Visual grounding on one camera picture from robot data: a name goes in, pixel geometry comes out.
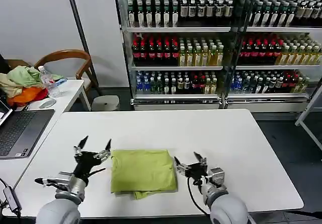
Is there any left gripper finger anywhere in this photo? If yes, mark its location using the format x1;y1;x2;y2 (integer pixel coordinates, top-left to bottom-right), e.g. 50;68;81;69
73;135;90;160
93;138;112;161

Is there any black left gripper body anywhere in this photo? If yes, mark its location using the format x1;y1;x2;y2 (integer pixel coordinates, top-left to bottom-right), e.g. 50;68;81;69
73;151;102;182

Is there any beige crumpled cloth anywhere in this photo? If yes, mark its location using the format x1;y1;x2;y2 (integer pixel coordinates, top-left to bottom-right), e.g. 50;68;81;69
0;73;23;98

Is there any glass shelf unit with bottles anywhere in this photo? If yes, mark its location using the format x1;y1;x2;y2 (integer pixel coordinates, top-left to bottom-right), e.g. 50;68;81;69
226;0;322;113
112;0;236;109

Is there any orange crumpled cloth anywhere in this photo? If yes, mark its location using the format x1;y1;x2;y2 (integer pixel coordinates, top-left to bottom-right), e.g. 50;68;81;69
7;87;49;108

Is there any round white stool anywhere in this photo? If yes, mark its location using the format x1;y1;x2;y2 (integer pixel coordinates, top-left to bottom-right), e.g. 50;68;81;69
91;95;120;112

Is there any pale green crumpled cloth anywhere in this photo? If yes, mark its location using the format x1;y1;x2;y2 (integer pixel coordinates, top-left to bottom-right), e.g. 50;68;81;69
7;66;63;88

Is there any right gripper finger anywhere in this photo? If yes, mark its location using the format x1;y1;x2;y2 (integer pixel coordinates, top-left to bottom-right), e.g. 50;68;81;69
174;156;190;176
193;152;209;170

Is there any white metal frame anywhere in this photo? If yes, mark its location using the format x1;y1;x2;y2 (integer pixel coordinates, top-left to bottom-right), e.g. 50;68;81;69
294;83;322;152

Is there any grey laptop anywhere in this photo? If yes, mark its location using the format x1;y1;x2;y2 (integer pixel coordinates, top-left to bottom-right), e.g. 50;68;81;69
0;100;55;160

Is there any clear plastic water bottle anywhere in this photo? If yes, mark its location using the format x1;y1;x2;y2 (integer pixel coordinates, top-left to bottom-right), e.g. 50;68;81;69
37;65;61;98

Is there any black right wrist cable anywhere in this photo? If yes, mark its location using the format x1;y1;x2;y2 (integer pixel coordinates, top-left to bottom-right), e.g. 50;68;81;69
187;175;211;215

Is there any brown wooden chair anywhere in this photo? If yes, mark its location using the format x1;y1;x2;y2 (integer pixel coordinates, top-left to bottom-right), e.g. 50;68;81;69
34;49;93;111

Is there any black slanted pole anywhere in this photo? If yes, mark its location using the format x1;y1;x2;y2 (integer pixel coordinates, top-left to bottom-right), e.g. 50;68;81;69
64;0;103;97

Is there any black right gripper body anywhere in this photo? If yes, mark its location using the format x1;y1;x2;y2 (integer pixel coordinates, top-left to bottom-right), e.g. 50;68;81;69
185;162;209;182

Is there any grey computer mouse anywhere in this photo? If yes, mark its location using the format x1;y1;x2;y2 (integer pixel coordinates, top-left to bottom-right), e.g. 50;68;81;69
39;98;57;109

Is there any black adapter with cable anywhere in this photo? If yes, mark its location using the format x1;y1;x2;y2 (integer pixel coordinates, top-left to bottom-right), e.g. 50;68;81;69
0;178;23;221

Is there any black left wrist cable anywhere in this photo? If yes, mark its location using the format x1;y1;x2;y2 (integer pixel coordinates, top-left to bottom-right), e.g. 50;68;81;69
34;168;107;187

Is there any lime green shirt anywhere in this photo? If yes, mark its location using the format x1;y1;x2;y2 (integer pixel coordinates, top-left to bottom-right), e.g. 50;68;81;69
110;148;179;201

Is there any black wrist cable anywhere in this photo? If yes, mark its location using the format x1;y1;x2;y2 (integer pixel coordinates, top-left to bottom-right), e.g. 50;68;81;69
187;175;211;215
34;168;107;187

